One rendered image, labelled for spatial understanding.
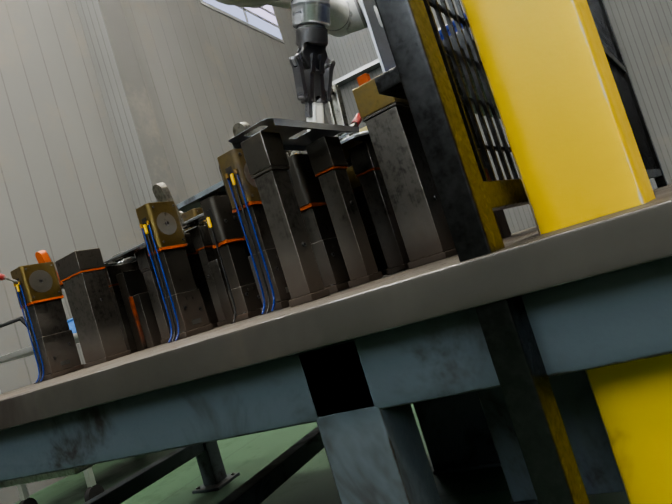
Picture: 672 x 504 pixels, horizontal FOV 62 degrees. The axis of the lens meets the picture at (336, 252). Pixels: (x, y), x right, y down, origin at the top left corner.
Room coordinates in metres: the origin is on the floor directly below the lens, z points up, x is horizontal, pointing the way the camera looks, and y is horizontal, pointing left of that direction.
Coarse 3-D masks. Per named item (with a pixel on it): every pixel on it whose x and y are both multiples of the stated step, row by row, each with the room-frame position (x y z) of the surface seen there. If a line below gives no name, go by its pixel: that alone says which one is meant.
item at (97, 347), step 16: (80, 256) 1.60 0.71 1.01; (96, 256) 1.64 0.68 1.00; (64, 272) 1.64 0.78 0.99; (80, 272) 1.59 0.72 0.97; (96, 272) 1.63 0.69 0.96; (64, 288) 1.66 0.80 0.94; (80, 288) 1.61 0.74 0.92; (96, 288) 1.62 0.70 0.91; (80, 304) 1.63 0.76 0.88; (96, 304) 1.61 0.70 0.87; (112, 304) 1.65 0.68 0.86; (80, 320) 1.64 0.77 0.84; (96, 320) 1.60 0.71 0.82; (112, 320) 1.64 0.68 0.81; (80, 336) 1.65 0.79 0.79; (96, 336) 1.61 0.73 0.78; (112, 336) 1.63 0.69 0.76; (96, 352) 1.62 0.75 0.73; (112, 352) 1.62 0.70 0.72; (128, 352) 1.65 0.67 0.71
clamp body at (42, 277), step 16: (16, 272) 1.73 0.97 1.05; (32, 272) 1.74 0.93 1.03; (48, 272) 1.78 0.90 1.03; (16, 288) 1.74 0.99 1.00; (32, 288) 1.73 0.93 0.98; (48, 288) 1.77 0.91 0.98; (32, 304) 1.73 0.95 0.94; (48, 304) 1.76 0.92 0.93; (32, 320) 1.75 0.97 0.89; (48, 320) 1.75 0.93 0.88; (64, 320) 1.79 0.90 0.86; (32, 336) 1.73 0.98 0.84; (48, 336) 1.74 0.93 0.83; (64, 336) 1.78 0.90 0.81; (48, 352) 1.73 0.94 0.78; (64, 352) 1.77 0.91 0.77; (48, 368) 1.73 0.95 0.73; (64, 368) 1.76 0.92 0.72; (80, 368) 1.79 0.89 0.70
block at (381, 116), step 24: (384, 72) 1.01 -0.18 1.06; (360, 96) 1.05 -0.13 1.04; (384, 96) 1.02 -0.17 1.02; (384, 120) 1.03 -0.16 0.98; (408, 120) 1.04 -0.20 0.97; (384, 144) 1.04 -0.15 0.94; (408, 144) 1.02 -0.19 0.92; (384, 168) 1.05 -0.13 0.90; (408, 168) 1.03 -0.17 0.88; (408, 192) 1.03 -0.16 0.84; (432, 192) 1.04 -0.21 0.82; (408, 216) 1.04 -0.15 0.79; (432, 216) 1.02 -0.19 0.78; (408, 240) 1.05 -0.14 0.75; (432, 240) 1.02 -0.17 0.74; (408, 264) 1.06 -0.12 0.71
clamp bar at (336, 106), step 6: (336, 90) 1.44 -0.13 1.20; (336, 96) 1.44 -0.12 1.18; (330, 102) 1.46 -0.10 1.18; (336, 102) 1.46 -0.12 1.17; (342, 102) 1.45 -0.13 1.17; (330, 108) 1.46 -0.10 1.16; (336, 108) 1.46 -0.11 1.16; (342, 108) 1.44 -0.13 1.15; (330, 114) 1.46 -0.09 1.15; (336, 114) 1.46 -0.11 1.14; (342, 114) 1.44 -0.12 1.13; (336, 120) 1.46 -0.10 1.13; (342, 120) 1.43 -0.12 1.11
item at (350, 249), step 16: (320, 144) 1.05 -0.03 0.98; (336, 144) 1.07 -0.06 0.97; (320, 160) 1.06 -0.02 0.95; (336, 160) 1.06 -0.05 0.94; (320, 176) 1.07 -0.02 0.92; (336, 176) 1.05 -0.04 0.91; (336, 192) 1.05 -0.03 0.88; (352, 192) 1.08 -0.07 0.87; (336, 208) 1.06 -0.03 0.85; (352, 208) 1.06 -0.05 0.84; (336, 224) 1.07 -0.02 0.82; (352, 224) 1.05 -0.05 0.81; (352, 240) 1.05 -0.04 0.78; (368, 240) 1.08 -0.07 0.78; (352, 256) 1.06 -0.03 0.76; (368, 256) 1.07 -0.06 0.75; (352, 272) 1.07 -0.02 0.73; (368, 272) 1.05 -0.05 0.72
